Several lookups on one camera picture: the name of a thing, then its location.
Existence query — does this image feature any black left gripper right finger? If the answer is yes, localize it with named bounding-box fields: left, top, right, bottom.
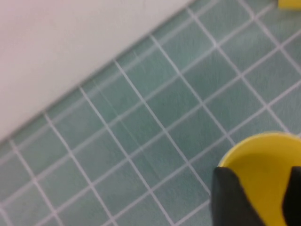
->
left=283, top=166, right=301, bottom=226

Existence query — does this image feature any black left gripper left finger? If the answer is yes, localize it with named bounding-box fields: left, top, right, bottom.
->
left=210, top=166, right=266, bottom=226

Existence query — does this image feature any yellow plastic cup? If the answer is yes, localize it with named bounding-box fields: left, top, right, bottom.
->
left=217, top=132, right=301, bottom=226

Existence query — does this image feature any green checkered tablecloth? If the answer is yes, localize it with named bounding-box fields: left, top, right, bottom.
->
left=0, top=0, right=301, bottom=226

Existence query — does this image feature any yellow foam cube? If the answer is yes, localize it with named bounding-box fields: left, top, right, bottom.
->
left=277, top=0, right=301, bottom=10

